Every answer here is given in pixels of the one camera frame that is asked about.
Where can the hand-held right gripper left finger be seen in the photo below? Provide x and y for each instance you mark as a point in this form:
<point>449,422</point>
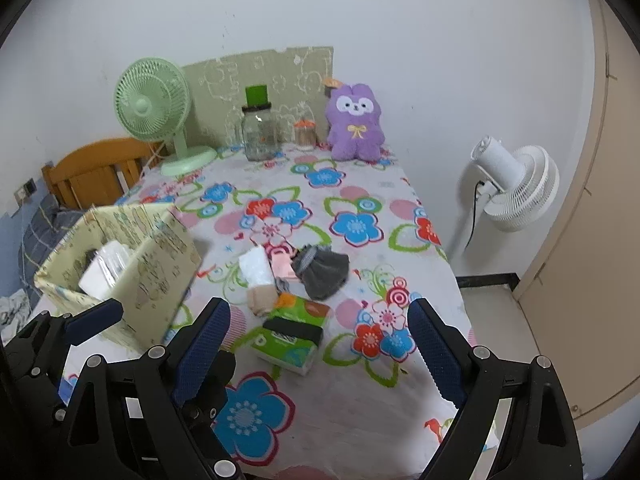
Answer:
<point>202,355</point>

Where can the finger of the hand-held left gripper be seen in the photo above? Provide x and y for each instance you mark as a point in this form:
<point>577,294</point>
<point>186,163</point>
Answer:
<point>95,319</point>
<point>222,385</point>

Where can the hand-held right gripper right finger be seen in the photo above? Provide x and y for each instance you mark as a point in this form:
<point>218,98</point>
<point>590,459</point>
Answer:
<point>435,355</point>

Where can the white cloth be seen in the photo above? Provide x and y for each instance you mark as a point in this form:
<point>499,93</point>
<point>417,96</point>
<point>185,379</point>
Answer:
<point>14,312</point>
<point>107,267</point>

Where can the yellow printed fabric storage box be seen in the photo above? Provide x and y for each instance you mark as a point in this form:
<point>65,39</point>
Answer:
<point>150,280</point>

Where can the green tissue packet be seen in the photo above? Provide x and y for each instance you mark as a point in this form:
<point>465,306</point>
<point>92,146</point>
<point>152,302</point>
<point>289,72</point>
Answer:
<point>285,355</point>

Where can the beige socks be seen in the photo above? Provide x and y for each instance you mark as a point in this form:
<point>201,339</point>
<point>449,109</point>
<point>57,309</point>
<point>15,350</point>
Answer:
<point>262,301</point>

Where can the black sock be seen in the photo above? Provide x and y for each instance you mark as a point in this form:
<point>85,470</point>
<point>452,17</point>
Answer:
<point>292,331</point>

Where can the white tissue pack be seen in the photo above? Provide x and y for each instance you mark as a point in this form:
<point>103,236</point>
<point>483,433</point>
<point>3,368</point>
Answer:
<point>256,267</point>

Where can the green tissue pack orange print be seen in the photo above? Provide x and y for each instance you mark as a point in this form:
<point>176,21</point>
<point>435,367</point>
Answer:
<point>307,310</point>

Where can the grey cloth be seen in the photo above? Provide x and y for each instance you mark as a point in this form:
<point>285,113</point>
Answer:
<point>322,270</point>

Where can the white crumpled cloth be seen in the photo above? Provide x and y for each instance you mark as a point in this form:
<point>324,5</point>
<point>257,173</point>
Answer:
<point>14,312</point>

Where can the floral tablecloth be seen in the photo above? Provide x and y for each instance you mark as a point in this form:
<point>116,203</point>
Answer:
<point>350,400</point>

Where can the blue plaid bedding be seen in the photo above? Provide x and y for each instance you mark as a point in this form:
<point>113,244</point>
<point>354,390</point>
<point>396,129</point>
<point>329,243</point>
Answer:
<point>45,230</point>

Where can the white standing fan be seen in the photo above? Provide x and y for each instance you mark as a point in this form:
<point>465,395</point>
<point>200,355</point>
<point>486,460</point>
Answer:
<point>520,185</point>

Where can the beige door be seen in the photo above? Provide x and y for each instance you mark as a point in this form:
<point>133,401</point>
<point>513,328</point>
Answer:
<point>600,235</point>

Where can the green desk fan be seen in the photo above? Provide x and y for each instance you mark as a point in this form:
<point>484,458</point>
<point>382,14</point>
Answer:
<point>147,105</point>

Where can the glass jar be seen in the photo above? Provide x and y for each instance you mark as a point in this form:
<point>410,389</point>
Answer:
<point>260,137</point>

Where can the clear drinking glass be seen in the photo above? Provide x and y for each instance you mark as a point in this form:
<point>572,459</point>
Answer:
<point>235,130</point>

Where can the purple plush toy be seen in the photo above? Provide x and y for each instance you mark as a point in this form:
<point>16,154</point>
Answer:
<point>355,130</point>

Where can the green plastic cup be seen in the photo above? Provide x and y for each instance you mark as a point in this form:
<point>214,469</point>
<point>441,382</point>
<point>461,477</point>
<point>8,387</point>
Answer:
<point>257,96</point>

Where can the small orange brown ornament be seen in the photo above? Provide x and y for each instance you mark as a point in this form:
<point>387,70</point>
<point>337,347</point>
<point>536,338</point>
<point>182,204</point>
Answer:
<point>331,87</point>

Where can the green patterned board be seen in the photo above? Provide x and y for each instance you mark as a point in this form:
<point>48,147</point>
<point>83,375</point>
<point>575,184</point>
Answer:
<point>280,67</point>

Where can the wall socket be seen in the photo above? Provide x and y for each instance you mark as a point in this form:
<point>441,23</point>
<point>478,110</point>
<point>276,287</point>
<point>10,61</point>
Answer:
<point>25,191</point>

